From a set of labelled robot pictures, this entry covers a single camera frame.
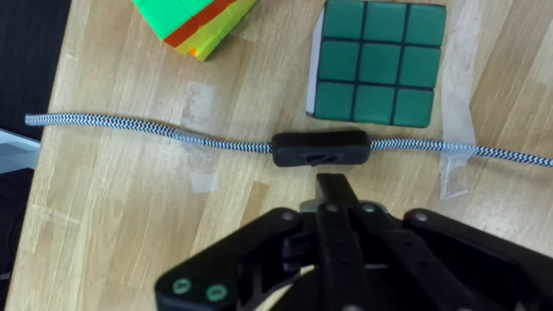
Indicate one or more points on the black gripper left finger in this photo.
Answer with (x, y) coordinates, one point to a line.
(242, 265)

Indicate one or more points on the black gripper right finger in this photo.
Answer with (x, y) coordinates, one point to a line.
(459, 253)

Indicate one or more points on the short clear tape strip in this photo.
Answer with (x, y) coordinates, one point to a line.
(200, 110)

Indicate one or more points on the long clear tape strip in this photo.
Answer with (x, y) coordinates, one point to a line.
(459, 88)

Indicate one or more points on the black-framed green puzzle cube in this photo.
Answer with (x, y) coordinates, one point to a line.
(380, 63)

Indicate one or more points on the stickerless green orange puzzle cube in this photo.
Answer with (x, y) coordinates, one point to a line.
(190, 24)

